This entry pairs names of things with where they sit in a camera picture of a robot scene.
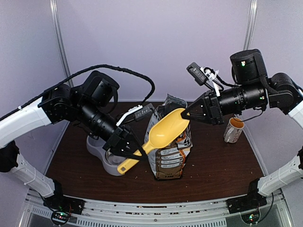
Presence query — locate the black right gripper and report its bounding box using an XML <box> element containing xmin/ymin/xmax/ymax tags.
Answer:
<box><xmin>180</xmin><ymin>81</ymin><xmax>267</xmax><ymax>126</ymax></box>

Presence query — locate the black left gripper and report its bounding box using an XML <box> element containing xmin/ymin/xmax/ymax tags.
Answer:
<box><xmin>76</xmin><ymin>97</ymin><xmax>148</xmax><ymax>161</ymax></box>

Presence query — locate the yellow plastic scoop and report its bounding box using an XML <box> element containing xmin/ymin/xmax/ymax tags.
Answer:
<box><xmin>117</xmin><ymin>108</ymin><xmax>189</xmax><ymax>175</ymax></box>

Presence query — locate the dog food bag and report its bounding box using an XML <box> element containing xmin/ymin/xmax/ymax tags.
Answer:
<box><xmin>144</xmin><ymin>94</ymin><xmax>193</xmax><ymax>181</ymax></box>

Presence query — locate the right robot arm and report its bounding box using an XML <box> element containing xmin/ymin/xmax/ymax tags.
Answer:
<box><xmin>181</xmin><ymin>49</ymin><xmax>303</xmax><ymax>209</ymax></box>

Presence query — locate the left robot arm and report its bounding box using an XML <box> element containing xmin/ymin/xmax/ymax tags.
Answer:
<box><xmin>0</xmin><ymin>70</ymin><xmax>147</xmax><ymax>210</ymax></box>

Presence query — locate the grey double pet feeder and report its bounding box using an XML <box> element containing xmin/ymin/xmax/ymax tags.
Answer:
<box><xmin>86</xmin><ymin>136</ymin><xmax>126</xmax><ymax>176</ymax></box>

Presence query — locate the steel bowl in feeder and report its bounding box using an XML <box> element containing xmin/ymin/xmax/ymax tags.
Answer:
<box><xmin>105</xmin><ymin>151</ymin><xmax>127</xmax><ymax>166</ymax></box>

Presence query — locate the patterned mug yellow inside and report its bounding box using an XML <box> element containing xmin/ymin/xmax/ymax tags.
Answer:
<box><xmin>223</xmin><ymin>117</ymin><xmax>245</xmax><ymax>143</ymax></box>

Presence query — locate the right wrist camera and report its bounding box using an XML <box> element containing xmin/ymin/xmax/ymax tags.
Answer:
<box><xmin>187</xmin><ymin>62</ymin><xmax>224</xmax><ymax>97</ymax></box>

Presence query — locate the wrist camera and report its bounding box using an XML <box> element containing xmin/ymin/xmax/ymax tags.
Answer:
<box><xmin>116</xmin><ymin>103</ymin><xmax>154</xmax><ymax>127</ymax></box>
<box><xmin>187</xmin><ymin>62</ymin><xmax>224</xmax><ymax>97</ymax></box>

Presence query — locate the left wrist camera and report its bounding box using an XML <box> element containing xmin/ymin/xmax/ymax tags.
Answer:
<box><xmin>116</xmin><ymin>103</ymin><xmax>154</xmax><ymax>127</ymax></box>

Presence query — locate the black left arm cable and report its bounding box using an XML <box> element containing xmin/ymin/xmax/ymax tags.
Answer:
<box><xmin>18</xmin><ymin>63</ymin><xmax>156</xmax><ymax>109</ymax></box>

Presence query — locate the front aluminium rail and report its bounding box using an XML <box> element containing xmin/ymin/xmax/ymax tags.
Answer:
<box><xmin>23</xmin><ymin>186</ymin><xmax>285</xmax><ymax>227</ymax></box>

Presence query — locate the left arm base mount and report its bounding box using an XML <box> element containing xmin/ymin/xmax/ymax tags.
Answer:
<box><xmin>43</xmin><ymin>195</ymin><xmax>85</xmax><ymax>215</ymax></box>

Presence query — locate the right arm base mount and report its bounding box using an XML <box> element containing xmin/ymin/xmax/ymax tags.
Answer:
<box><xmin>226</xmin><ymin>193</ymin><xmax>267</xmax><ymax>214</ymax></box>

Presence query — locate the right aluminium frame post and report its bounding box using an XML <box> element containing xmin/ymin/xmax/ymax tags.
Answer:
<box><xmin>243</xmin><ymin>0</ymin><xmax>258</xmax><ymax>50</ymax></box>

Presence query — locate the aluminium frame post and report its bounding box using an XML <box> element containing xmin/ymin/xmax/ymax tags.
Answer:
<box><xmin>49</xmin><ymin>0</ymin><xmax>70</xmax><ymax>77</ymax></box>
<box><xmin>243</xmin><ymin>0</ymin><xmax>258</xmax><ymax>50</ymax></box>

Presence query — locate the left aluminium frame post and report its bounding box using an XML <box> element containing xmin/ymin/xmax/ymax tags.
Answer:
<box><xmin>49</xmin><ymin>0</ymin><xmax>70</xmax><ymax>77</ymax></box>

